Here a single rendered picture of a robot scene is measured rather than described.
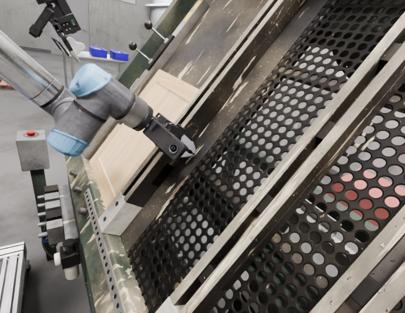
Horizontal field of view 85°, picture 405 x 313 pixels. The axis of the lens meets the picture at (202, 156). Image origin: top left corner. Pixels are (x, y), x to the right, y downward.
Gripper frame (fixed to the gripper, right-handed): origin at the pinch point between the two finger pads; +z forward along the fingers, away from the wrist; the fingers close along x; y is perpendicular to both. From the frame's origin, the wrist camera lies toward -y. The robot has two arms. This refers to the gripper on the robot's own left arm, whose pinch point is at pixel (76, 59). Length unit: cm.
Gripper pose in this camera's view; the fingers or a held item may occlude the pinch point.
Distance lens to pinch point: 107.4
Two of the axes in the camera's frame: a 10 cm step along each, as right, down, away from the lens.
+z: 2.3, 7.3, 6.4
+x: -4.7, -4.9, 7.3
